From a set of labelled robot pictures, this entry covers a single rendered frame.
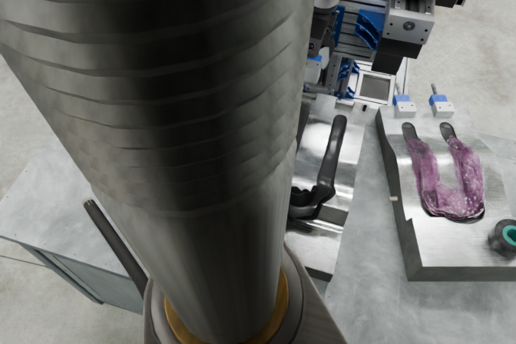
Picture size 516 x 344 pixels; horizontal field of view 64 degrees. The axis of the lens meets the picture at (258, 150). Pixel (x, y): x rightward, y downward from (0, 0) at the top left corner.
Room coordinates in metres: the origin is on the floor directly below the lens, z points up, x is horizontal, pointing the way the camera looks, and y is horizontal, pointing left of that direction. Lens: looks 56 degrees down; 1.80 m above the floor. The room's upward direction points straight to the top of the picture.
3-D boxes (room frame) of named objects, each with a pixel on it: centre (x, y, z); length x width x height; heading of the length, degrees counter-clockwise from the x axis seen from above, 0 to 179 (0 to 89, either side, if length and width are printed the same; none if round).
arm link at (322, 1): (0.89, -0.16, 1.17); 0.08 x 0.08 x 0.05
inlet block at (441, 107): (0.82, -0.53, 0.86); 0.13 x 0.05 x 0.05; 0
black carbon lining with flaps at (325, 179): (0.58, -0.13, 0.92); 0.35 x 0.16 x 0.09; 163
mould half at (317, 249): (0.57, -0.12, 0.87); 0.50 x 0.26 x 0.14; 163
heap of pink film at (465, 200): (0.55, -0.48, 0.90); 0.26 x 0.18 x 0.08; 0
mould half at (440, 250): (0.55, -0.49, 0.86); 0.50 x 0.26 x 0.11; 0
